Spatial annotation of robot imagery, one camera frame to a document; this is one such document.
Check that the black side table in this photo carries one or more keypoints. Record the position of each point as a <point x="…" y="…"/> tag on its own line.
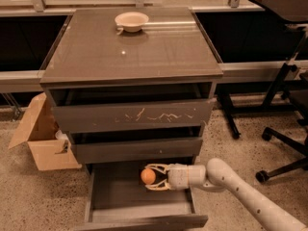
<point x="293" y="15"/>

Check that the grey middle drawer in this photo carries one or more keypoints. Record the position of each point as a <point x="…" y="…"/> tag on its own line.
<point x="130" y="145"/>

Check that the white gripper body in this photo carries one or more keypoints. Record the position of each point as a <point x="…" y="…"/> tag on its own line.
<point x="177" y="176"/>

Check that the grey open bottom drawer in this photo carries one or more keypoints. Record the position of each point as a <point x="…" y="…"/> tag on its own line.
<point x="119" y="201"/>

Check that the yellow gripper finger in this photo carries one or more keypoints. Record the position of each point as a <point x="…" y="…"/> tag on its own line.
<point x="161" y="186"/>
<point x="163" y="168"/>

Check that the open cardboard box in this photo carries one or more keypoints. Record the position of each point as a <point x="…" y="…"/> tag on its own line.
<point x="50" y="148"/>

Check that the white bowl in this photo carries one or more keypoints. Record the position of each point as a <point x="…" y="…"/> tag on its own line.
<point x="131" y="22"/>

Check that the grey top drawer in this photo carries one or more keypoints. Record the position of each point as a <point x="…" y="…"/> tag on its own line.
<point x="120" y="108"/>

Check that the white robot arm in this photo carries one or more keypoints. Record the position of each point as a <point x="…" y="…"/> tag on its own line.
<point x="218" y="176"/>

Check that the orange fruit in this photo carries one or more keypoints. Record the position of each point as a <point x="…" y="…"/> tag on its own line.
<point x="148" y="176"/>

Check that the grey drawer cabinet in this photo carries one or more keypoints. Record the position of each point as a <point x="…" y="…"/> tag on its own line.
<point x="95" y="52"/>

